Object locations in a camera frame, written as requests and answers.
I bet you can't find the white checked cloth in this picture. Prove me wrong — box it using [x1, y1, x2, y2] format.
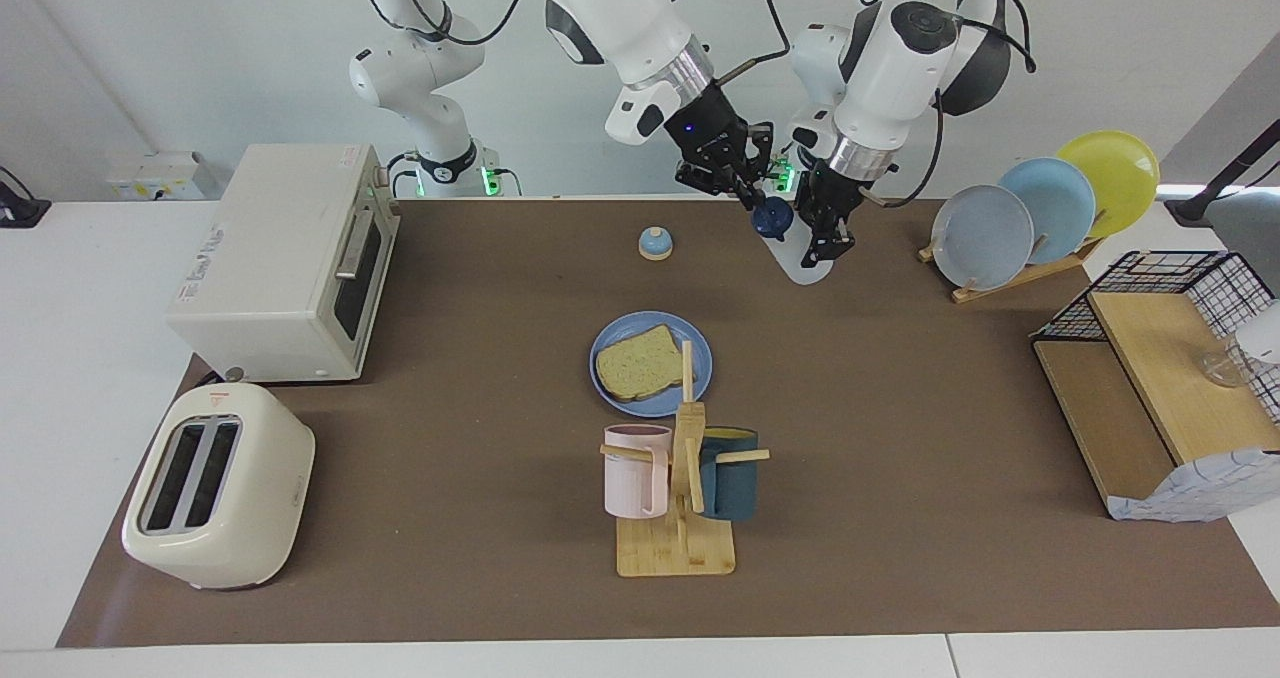
[1107, 448, 1280, 524]

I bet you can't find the light blue plate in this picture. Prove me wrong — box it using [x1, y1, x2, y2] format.
[997, 157, 1097, 265]

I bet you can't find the clear glass cup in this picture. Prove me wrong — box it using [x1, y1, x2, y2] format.
[1200, 346, 1253, 389]

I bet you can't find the black wire basket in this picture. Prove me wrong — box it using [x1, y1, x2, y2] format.
[1030, 250, 1280, 429]

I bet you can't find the wooden shelf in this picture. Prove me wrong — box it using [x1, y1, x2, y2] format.
[1030, 288, 1280, 519]

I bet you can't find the yellow plate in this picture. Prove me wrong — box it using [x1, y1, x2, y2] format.
[1056, 130, 1161, 240]

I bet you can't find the blue round plate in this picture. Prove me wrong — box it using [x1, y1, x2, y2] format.
[589, 311, 714, 417]

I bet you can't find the brown table mat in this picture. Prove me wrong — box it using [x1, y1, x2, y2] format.
[57, 196, 1280, 649]

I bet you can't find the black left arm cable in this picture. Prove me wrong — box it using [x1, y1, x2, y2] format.
[855, 0, 1037, 209]

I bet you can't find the grey rounded object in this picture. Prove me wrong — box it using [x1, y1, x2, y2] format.
[1205, 186, 1280, 279]

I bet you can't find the wooden mug tree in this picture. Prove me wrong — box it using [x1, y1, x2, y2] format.
[600, 340, 771, 578]

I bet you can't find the dark teal mug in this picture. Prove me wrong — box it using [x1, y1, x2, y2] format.
[697, 427, 760, 521]

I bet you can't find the white blurred object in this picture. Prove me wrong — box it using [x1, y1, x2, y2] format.
[1235, 300, 1280, 364]

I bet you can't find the cream two-slot toaster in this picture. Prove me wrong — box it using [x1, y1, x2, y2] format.
[122, 382, 317, 591]

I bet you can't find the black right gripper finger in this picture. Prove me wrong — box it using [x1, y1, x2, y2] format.
[677, 163, 759, 209]
[750, 123, 776, 199]

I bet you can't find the wooden plate rack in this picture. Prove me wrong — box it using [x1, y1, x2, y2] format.
[918, 233, 1107, 305]

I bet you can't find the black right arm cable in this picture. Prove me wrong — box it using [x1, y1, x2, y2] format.
[700, 0, 793, 84]

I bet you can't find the white toaster oven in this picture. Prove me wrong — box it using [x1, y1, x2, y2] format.
[165, 143, 401, 384]

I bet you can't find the toasted bread slice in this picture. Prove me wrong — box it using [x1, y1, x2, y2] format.
[595, 324, 685, 403]

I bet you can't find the small black clamp device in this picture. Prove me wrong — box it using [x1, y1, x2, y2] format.
[0, 166, 51, 229]

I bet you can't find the translucent squeeze bottle blue cap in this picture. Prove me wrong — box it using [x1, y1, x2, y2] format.
[752, 196, 836, 286]

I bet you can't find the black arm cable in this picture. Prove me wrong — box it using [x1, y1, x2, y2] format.
[855, 0, 1037, 209]
[700, 0, 793, 84]

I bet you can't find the grey plate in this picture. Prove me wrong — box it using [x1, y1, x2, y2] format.
[930, 184, 1035, 291]

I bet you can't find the pink mug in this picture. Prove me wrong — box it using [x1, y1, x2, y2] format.
[603, 424, 673, 519]

